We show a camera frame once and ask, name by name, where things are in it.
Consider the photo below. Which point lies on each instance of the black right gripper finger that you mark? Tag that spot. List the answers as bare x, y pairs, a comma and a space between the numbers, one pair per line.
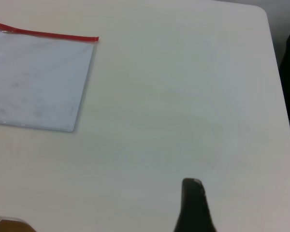
194, 207

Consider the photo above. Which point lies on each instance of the clear zip bag red zipper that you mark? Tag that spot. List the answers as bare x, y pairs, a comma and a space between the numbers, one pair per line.
38, 79

